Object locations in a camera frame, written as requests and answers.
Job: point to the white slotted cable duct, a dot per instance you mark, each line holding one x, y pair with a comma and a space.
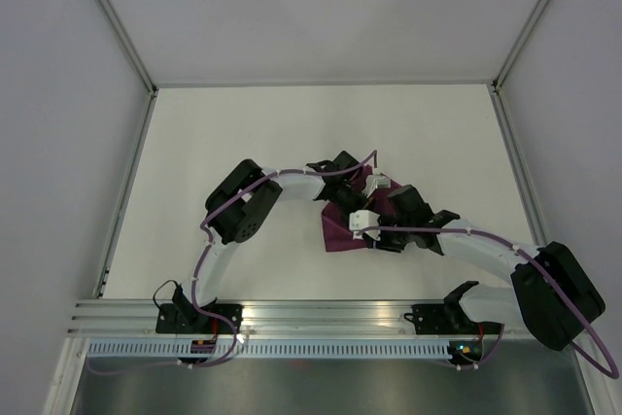
427, 349

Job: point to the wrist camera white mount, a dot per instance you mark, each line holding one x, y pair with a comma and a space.
376, 180
364, 222

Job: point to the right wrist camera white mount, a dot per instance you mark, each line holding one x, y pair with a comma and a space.
364, 222

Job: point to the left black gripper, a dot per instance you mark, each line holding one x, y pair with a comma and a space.
362, 201

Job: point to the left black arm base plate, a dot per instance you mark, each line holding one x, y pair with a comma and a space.
171, 321

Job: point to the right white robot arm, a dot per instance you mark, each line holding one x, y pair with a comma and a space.
545, 290

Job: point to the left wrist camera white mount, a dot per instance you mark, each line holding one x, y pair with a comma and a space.
376, 180

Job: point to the right aluminium frame post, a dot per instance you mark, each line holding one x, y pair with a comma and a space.
526, 32

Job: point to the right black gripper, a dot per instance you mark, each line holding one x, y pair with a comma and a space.
384, 244

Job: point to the left aluminium frame post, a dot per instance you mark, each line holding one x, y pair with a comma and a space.
127, 46

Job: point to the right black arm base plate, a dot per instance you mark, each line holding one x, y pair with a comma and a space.
442, 319

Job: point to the aluminium frame post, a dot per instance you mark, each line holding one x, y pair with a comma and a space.
526, 32
127, 46

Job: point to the purple satin napkin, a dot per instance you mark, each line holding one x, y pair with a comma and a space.
337, 236

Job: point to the aluminium front rail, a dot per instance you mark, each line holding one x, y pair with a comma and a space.
264, 319

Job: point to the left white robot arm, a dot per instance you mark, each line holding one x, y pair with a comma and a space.
235, 211

